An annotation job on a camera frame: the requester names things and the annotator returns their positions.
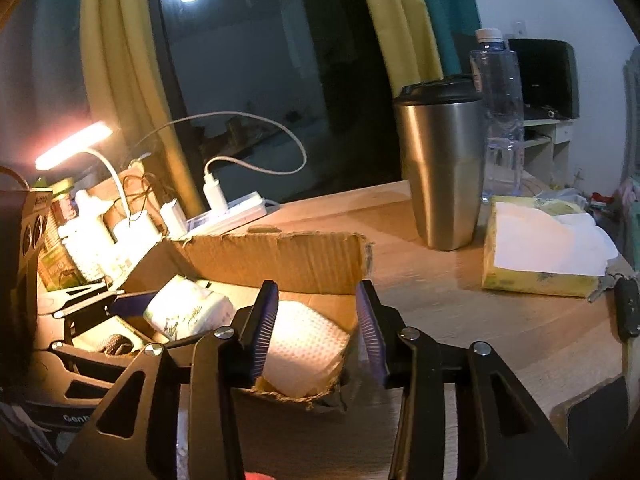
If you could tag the white cloth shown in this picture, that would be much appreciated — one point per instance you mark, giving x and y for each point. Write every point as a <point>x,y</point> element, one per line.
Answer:
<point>305,340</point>

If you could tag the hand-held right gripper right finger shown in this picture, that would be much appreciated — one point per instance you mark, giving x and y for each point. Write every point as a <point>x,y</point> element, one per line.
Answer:
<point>370,330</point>

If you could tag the steel tumbler black lid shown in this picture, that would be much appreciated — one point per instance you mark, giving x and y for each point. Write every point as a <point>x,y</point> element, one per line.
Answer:
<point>440,160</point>

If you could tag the brown cardboard box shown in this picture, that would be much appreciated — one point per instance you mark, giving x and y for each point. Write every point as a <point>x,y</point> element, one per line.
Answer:
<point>280,260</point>

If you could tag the white power strip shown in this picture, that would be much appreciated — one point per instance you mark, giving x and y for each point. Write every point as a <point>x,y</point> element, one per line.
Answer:
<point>240,207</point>

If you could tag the white woven basket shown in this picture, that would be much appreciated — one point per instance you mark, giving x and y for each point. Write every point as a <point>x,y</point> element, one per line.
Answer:
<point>85,255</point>

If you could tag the black monitor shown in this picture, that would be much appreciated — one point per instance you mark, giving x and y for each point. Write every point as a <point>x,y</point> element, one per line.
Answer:
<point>545,75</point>

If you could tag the black car key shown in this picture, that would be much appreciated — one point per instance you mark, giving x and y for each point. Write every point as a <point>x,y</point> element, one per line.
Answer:
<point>627,305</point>

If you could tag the white tissue pack green print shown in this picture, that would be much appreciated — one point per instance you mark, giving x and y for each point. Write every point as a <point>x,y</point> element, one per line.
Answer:
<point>190,305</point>

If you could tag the dark flat object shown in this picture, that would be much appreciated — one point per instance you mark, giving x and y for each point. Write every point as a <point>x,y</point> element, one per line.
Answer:
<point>595,415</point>

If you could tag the white wall socket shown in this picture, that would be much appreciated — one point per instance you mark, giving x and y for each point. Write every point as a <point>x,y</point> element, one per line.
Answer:
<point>520,28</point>

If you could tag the white shelf cabinet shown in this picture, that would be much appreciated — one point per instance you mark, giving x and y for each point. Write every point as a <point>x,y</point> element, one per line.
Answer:
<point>540,160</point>

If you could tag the white charger plug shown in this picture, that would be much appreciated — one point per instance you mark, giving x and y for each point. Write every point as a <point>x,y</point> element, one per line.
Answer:
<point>215,192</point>
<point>173,217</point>

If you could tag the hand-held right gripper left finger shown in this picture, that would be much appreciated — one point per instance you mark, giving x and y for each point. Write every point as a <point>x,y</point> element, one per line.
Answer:
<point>265,320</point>

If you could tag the clear plastic water bottle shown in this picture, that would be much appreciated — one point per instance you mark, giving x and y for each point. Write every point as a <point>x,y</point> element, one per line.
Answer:
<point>500,85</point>

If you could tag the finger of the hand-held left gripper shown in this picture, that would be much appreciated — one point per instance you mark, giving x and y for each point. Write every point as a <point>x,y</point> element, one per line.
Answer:
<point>85,365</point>
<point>132,303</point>

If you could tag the white desk lamp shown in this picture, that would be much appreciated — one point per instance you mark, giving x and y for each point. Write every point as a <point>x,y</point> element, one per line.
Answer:
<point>75,145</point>

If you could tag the yellow tissue pack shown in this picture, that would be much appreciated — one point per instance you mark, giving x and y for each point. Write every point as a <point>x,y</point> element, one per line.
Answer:
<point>540,240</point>

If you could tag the brown knitted cloth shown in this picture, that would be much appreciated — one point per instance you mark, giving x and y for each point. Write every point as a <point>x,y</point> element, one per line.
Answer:
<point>112,344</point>

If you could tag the teal curtain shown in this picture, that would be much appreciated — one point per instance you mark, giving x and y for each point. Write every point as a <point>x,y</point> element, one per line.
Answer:
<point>55,35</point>
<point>445,5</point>

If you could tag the cardboard box behind lamp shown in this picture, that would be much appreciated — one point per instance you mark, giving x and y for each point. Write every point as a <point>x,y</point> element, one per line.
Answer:
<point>135,185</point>

